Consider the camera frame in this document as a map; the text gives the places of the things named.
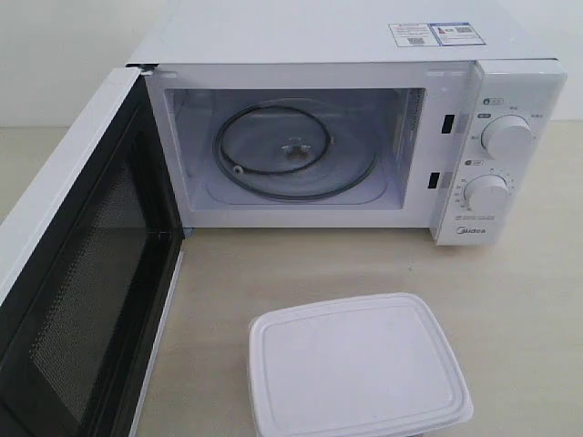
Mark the white microwave oven body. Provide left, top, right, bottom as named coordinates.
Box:
left=128, top=1, right=567, bottom=246

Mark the upper white power knob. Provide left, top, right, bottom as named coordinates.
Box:
left=481, top=115, right=533, bottom=159

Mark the white microwave door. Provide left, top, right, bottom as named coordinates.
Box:
left=1, top=67, right=184, bottom=436

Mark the white warning label sticker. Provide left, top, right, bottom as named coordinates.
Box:
left=389, top=23, right=439, bottom=47

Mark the white plastic lidded container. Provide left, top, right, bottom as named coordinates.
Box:
left=247, top=293, right=474, bottom=436

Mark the glass turntable plate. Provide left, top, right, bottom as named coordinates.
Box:
left=212, top=97, right=378, bottom=203

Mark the blue energy label sticker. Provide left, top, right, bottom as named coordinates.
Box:
left=429, top=22, right=483, bottom=46

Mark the lower white timer knob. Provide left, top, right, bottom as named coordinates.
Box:
left=464, top=175, right=510, bottom=213

